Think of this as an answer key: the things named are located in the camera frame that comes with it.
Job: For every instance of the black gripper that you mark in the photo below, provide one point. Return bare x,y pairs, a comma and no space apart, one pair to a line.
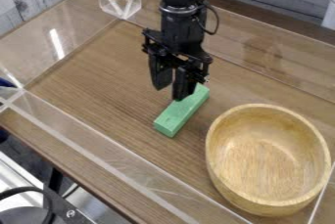
190,63

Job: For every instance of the green rectangular block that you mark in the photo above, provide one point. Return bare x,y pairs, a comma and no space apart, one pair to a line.
179,111

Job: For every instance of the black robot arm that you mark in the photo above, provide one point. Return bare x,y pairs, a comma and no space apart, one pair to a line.
182,24

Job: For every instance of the light wooden bowl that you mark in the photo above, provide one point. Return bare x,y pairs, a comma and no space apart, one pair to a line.
266,158

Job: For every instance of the black metal stand base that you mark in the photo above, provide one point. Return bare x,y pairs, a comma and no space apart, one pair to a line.
64,213

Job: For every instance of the clear acrylic enclosure wall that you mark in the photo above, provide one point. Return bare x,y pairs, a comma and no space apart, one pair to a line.
83,106

